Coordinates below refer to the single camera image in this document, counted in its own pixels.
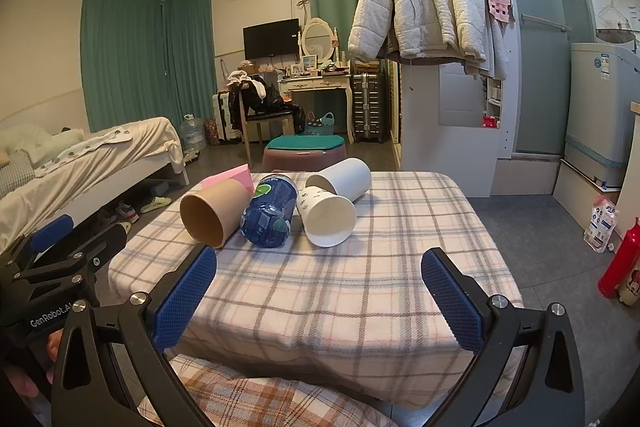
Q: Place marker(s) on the white wardrobe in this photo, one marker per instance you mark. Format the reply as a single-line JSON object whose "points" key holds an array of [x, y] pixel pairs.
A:
{"points": [[425, 127]]}

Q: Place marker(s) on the grey sneakers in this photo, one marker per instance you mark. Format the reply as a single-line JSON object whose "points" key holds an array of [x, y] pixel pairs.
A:
{"points": [[120, 214]]}

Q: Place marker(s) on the white printed paper cup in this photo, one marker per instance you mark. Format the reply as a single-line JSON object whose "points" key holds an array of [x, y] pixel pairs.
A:
{"points": [[327, 219]]}

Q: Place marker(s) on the plain white cup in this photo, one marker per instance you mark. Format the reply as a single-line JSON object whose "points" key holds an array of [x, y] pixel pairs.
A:
{"points": [[347, 177]]}

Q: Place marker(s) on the bed with beige blanket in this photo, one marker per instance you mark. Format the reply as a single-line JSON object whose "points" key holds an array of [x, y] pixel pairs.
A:
{"points": [[90, 167]]}

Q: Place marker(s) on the dark clothes pile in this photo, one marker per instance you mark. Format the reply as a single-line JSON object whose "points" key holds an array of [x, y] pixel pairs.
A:
{"points": [[267, 99]]}

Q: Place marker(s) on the plaid tablecloth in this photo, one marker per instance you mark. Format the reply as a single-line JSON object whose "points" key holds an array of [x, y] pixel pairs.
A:
{"points": [[325, 297]]}

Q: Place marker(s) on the white washing machine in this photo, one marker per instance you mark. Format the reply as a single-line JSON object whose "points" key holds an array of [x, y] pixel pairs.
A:
{"points": [[600, 107]]}

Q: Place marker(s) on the black television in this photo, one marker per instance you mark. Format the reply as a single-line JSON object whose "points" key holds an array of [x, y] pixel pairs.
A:
{"points": [[270, 39]]}

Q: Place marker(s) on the white photo frame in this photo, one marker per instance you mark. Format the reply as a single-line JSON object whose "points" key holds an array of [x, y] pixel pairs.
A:
{"points": [[309, 63]]}

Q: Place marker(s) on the green slipper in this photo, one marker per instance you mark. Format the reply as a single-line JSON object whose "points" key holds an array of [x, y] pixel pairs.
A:
{"points": [[156, 204]]}

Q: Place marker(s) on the red bottle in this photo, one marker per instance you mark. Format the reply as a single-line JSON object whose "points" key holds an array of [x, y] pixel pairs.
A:
{"points": [[620, 262]]}

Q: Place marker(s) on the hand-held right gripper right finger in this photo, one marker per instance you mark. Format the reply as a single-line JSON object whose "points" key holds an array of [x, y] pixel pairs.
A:
{"points": [[452, 302]]}

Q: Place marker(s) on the dark ribbed suitcase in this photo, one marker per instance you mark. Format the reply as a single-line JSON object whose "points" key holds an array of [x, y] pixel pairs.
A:
{"points": [[369, 107]]}

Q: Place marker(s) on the frosted glass door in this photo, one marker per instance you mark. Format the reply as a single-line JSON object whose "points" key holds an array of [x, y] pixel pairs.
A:
{"points": [[540, 57]]}

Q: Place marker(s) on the purple stool with green cushion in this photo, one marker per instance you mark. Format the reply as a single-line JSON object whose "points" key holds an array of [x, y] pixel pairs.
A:
{"points": [[305, 149]]}

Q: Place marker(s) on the brown paper cup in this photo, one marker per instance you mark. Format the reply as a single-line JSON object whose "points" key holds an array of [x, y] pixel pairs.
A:
{"points": [[220, 207]]}

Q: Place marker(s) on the wooden chair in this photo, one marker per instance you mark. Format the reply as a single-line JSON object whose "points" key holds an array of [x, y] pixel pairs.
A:
{"points": [[265, 119]]}

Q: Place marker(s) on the white suitcase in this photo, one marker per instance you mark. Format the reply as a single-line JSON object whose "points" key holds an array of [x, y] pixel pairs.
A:
{"points": [[222, 117]]}

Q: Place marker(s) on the blue basket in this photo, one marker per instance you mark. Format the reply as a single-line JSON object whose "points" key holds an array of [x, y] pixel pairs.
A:
{"points": [[320, 125]]}

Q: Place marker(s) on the wide green curtain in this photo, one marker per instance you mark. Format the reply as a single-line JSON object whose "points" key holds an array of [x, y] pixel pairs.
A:
{"points": [[130, 62]]}

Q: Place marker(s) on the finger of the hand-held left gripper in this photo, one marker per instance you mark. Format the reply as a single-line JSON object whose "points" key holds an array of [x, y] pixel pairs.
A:
{"points": [[50, 234], [85, 257]]}

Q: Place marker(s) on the person's left hand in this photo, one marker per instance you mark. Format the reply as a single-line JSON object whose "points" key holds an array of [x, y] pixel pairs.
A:
{"points": [[54, 347]]}

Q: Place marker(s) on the orange plaid cloth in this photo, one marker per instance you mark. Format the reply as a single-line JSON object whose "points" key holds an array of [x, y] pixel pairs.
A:
{"points": [[260, 397]]}

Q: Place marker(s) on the oval white mirror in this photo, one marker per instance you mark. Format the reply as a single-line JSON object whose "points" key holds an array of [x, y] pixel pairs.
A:
{"points": [[317, 39]]}

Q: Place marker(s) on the white printed bag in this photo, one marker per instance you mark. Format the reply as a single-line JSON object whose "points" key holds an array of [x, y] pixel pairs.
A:
{"points": [[602, 224]]}

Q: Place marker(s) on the pink paper box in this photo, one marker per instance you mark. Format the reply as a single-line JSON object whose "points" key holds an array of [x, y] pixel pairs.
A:
{"points": [[235, 173]]}

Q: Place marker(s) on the white dressing table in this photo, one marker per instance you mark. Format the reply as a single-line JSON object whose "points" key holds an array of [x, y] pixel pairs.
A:
{"points": [[320, 87]]}

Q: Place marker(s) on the large water jug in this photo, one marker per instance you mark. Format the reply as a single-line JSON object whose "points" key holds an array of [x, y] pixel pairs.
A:
{"points": [[192, 133]]}

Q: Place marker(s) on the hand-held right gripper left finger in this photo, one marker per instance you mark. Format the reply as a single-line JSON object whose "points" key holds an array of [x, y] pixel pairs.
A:
{"points": [[186, 292]]}

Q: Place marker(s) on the grey checkered pillow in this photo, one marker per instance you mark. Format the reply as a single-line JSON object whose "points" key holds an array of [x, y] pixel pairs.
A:
{"points": [[15, 174]]}

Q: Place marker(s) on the blue plastic cup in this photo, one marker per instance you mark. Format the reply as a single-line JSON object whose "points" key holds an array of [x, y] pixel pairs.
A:
{"points": [[270, 212]]}

